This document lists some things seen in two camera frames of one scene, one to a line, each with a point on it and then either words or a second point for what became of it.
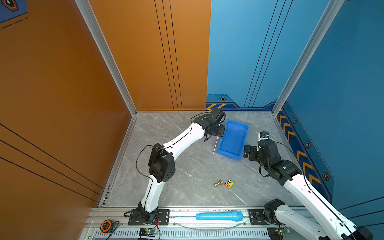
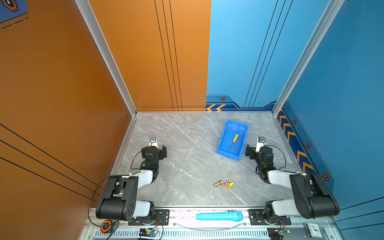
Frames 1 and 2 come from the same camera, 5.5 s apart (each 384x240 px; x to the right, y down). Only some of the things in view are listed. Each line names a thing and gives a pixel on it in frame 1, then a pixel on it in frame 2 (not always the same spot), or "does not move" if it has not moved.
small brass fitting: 220,182 does not move
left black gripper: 222,127 → 161,153
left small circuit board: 151,232 does not move
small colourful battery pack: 229,184 does not move
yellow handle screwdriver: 217,138 → 234,140
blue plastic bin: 231,144 does not move
